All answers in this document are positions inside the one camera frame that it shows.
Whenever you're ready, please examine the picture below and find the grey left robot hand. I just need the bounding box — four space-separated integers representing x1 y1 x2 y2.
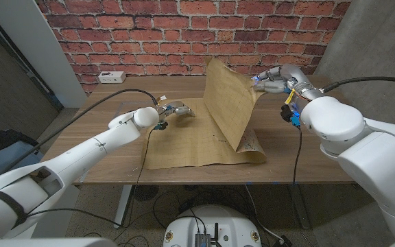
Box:
158 99 196 121

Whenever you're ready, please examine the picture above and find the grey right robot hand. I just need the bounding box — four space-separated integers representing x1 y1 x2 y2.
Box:
251 64 311 95

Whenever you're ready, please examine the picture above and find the tan floral cloth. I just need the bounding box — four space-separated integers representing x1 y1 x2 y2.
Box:
142 56 267 170

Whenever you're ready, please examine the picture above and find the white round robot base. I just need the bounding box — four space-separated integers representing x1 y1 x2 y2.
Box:
162 204 263 247

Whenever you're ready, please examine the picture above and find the white power strip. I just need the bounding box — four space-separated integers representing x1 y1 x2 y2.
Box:
97 71 127 84

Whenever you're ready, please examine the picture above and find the red brick print backdrop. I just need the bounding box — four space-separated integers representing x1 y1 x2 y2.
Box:
34 0 352 95

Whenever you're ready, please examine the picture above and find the black round floor fan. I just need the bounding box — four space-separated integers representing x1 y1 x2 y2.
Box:
131 185 160 202

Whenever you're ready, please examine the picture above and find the white table leg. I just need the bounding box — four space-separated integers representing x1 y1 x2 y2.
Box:
113 184 133 229

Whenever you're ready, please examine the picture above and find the grey table leg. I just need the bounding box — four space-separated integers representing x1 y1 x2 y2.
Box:
288 184 311 230

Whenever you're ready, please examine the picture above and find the grey electronics box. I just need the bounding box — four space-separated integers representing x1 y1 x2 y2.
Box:
193 233 212 247

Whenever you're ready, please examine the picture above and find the black floor plug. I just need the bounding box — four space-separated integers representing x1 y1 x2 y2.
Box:
273 235 293 247

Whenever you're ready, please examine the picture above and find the black cloth bag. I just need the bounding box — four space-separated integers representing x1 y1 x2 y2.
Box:
0 128 41 162

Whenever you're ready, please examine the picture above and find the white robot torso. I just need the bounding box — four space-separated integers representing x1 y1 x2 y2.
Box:
0 237 118 247

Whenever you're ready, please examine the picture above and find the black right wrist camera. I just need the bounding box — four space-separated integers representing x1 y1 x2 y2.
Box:
280 104 301 128

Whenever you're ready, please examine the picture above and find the thin black left wrist cable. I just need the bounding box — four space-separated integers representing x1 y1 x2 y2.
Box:
113 126 160 229

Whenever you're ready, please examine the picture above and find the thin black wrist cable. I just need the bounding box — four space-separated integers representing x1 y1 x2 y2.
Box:
291 125 303 188
113 126 160 229

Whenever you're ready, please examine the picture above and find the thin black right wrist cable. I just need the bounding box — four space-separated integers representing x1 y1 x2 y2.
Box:
291 125 303 188

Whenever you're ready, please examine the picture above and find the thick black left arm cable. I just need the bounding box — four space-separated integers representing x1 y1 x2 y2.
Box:
0 88 160 174

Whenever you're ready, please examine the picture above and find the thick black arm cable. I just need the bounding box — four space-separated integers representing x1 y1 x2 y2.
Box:
322 75 395 93
0 88 160 174

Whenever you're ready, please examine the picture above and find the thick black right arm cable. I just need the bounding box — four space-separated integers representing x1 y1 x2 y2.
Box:
322 75 395 93

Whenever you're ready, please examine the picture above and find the white floor cable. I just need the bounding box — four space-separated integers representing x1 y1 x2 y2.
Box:
244 185 284 243

